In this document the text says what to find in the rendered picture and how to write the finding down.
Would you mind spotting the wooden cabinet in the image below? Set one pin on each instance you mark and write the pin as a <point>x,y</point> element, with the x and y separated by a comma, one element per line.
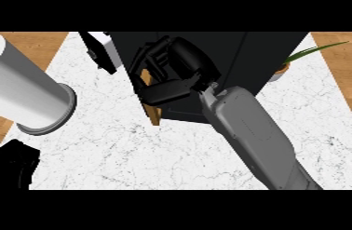
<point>154,115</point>

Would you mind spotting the potted green plant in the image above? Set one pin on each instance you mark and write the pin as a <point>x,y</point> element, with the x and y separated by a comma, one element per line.
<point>279,73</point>

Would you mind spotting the dark grey cabinet door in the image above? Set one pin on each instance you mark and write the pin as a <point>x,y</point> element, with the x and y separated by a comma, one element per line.
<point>260,53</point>

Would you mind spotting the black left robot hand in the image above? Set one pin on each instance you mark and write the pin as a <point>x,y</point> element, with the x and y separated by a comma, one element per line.
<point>15,165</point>

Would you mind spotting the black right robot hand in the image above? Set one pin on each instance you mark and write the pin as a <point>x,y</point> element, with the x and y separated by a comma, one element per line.
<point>183,60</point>

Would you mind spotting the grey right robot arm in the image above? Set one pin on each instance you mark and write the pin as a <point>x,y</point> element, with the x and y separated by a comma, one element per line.
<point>251,131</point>

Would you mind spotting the black flat panel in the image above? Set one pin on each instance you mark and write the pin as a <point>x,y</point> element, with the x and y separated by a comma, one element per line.
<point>100,58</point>

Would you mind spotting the white box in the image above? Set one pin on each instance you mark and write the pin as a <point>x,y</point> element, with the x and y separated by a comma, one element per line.
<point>112,47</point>

